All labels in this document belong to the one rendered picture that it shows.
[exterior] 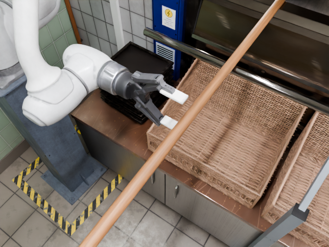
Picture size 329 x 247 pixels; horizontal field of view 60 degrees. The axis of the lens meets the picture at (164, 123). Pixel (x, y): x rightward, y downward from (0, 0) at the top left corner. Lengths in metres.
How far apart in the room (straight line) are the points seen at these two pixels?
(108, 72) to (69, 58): 0.13
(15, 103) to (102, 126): 0.45
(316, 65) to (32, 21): 1.03
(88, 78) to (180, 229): 1.26
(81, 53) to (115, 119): 0.70
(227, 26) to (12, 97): 0.93
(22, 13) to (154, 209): 1.44
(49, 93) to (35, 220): 1.35
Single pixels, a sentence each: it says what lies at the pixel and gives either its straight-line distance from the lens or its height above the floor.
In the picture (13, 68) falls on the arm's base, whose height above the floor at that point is 1.04.
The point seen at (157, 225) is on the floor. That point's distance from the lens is 1.87.
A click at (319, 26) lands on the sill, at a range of 1.21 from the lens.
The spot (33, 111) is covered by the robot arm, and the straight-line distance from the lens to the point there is 0.81.
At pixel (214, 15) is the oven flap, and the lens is 1.36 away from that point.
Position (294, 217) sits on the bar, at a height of 0.94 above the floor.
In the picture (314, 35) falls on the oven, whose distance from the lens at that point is 1.24.
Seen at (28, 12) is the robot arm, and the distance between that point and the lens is 0.78.
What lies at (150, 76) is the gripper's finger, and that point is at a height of 1.28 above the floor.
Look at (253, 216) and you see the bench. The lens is 1.34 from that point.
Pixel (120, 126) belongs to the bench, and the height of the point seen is 0.58.
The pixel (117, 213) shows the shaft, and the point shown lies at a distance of 0.65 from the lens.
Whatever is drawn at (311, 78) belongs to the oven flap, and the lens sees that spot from 1.32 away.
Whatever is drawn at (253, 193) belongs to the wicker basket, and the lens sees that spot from 1.21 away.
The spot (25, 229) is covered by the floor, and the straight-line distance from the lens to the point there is 2.05.
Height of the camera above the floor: 1.81
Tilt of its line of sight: 55 degrees down
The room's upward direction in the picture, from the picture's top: straight up
